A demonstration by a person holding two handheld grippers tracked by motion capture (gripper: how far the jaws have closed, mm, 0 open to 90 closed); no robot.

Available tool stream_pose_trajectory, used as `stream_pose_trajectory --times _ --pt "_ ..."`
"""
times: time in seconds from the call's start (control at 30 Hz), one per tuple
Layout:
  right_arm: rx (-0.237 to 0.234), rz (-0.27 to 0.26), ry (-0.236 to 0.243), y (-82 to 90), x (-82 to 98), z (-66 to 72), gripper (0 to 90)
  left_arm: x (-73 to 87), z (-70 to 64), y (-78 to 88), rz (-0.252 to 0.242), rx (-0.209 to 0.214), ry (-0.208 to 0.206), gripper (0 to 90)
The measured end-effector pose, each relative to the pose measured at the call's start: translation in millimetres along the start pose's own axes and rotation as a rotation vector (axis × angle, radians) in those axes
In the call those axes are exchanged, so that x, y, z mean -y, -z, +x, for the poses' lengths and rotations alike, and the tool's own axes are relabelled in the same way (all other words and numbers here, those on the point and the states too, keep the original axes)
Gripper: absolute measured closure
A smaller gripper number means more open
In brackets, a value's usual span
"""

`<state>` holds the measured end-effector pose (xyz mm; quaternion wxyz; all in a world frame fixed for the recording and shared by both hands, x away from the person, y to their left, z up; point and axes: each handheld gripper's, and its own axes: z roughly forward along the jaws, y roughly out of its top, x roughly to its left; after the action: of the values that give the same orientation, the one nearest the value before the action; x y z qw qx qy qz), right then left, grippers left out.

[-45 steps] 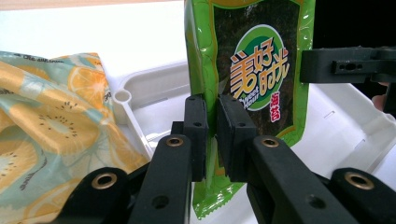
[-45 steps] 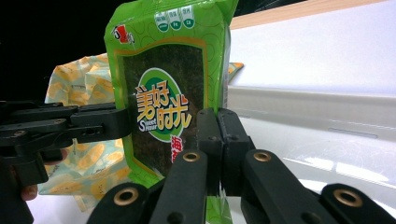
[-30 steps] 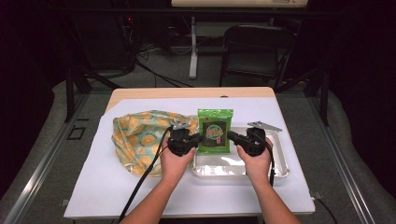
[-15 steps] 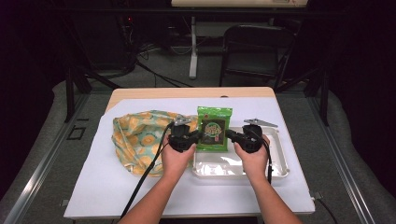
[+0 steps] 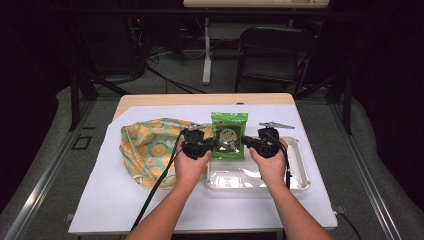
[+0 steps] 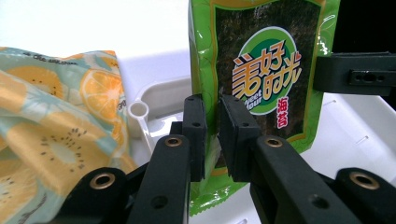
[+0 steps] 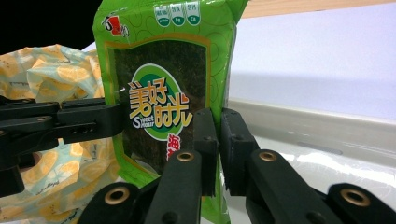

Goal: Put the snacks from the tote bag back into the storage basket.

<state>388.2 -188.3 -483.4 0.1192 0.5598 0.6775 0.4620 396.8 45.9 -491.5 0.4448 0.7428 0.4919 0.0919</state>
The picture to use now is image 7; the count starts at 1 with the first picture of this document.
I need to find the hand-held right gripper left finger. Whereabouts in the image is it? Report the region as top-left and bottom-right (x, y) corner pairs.
(144, 106), (219, 224)

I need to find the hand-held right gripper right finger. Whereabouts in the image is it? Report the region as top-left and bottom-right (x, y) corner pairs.
(219, 106), (344, 224)

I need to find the orange print cloth bag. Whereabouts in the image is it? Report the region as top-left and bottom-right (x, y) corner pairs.
(0, 43), (126, 224)

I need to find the white plastic tray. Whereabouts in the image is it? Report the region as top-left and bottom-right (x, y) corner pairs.
(223, 98), (396, 224)

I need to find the green seaweed snack packet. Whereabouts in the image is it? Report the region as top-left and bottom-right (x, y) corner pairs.
(92, 0), (250, 224)

